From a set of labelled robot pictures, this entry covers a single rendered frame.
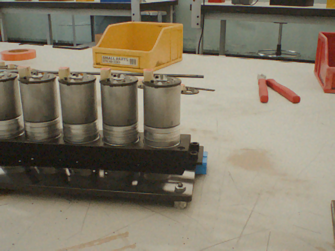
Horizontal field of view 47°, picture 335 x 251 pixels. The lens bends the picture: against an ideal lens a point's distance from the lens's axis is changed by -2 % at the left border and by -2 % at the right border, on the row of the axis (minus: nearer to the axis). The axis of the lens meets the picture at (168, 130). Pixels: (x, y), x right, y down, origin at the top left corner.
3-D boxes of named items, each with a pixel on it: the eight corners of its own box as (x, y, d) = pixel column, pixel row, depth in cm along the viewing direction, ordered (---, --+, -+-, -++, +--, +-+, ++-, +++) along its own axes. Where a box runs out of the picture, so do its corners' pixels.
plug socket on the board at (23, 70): (29, 78, 26) (28, 68, 25) (17, 78, 26) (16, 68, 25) (34, 75, 26) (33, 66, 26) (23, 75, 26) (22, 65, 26)
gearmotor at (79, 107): (94, 156, 26) (89, 81, 24) (59, 154, 26) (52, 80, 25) (104, 142, 28) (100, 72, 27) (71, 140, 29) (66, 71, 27)
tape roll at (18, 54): (-3, 57, 69) (-3, 50, 68) (31, 53, 72) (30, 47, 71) (5, 62, 64) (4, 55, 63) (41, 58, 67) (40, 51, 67)
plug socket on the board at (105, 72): (112, 80, 25) (111, 70, 25) (99, 80, 25) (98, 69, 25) (115, 77, 26) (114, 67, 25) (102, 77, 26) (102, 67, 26)
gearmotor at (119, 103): (135, 159, 26) (133, 82, 24) (99, 157, 26) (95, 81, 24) (142, 144, 28) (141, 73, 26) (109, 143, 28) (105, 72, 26)
